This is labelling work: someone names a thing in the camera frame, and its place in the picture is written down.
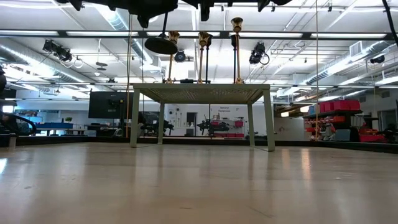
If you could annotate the black overhead crossbeam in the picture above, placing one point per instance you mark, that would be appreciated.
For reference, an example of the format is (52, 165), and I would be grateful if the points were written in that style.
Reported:
(46, 34)

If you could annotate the black background robot arm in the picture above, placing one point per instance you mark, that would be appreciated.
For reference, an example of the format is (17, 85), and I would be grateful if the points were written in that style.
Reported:
(157, 126)
(214, 126)

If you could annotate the green perforated metal riser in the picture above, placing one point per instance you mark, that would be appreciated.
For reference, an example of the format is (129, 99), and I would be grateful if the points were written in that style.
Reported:
(202, 93)

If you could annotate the black ceiling spotlight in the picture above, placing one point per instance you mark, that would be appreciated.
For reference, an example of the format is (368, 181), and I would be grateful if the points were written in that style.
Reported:
(257, 53)
(49, 46)
(377, 59)
(64, 54)
(180, 56)

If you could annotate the gold candlestick holder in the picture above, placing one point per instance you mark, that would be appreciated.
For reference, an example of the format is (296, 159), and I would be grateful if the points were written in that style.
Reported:
(170, 68)
(201, 65)
(238, 59)

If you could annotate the blue background table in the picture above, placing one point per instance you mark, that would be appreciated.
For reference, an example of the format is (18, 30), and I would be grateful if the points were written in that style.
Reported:
(54, 125)

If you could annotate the black wall television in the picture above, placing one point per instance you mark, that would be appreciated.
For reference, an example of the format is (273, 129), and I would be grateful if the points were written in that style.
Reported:
(105, 104)

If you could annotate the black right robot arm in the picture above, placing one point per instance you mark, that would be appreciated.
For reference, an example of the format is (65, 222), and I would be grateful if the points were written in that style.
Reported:
(264, 3)

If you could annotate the black aluminium table frame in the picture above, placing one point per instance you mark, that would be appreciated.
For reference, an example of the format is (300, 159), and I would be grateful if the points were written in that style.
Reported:
(311, 143)

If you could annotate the white cylinder post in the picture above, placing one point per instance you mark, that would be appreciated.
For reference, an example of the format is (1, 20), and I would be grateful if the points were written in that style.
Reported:
(12, 141)

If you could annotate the black candlestick holder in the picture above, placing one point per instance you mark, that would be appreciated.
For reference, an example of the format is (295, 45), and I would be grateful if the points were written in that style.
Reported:
(234, 65)
(161, 46)
(207, 65)

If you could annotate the shelf with red bins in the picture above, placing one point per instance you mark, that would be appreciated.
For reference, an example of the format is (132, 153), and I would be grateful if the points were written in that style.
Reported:
(339, 105)

